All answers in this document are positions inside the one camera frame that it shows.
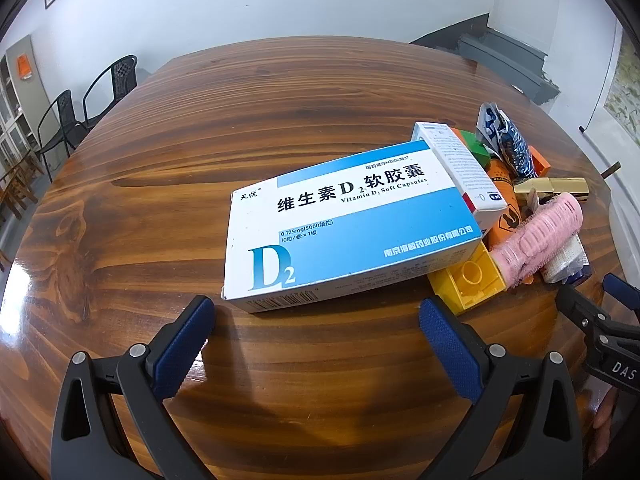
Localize bandage roll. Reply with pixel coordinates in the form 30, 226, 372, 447
540, 237, 588, 283

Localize black metal chair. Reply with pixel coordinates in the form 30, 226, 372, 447
37, 89, 88, 183
82, 55, 138, 128

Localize small white medicine box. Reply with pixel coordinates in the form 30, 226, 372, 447
411, 121, 508, 231

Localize hanging wall scroll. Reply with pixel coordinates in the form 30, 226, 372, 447
580, 40, 640, 136

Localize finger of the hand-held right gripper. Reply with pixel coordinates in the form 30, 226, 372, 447
602, 272, 640, 318
555, 284, 618, 348

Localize pink hair roller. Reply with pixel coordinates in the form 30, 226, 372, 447
487, 191, 585, 291

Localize yellow toy block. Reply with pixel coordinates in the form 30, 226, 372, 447
427, 244, 507, 317

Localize orange tube with black cap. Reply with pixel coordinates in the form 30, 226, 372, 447
484, 157, 528, 253

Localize wooden desktop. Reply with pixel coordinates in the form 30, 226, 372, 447
0, 35, 633, 480

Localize small gold box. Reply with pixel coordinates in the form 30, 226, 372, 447
514, 176, 590, 208

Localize large blue white medicine box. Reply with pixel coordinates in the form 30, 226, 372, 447
221, 140, 483, 314

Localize grey glass-door cabinet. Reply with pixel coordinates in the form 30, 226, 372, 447
0, 35, 51, 161

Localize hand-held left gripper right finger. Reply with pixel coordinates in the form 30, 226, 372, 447
419, 296, 586, 480

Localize person's right hand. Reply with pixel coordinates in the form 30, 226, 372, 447
589, 392, 624, 468

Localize orange toy block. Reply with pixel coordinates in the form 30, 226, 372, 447
527, 145, 551, 178

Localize wooden chair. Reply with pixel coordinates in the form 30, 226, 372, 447
10, 152, 46, 206
0, 175, 26, 221

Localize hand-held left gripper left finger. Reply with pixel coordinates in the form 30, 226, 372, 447
50, 295, 216, 480

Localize green toy block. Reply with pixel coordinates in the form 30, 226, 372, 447
459, 129, 493, 166

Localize blue white snack packet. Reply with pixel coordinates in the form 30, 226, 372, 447
475, 102, 538, 181

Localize grey stairs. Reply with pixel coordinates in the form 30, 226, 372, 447
410, 12, 560, 106

